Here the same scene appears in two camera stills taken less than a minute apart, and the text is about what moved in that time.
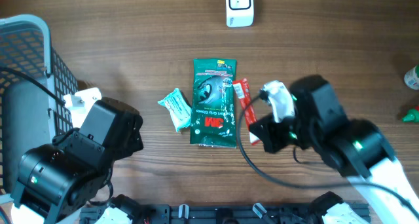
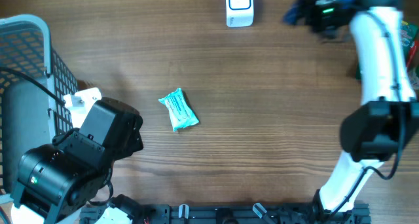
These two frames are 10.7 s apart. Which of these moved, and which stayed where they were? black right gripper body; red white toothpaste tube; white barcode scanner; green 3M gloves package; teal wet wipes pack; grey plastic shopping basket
Moved: green 3M gloves package; red white toothpaste tube; black right gripper body
Stayed: white barcode scanner; teal wet wipes pack; grey plastic shopping basket
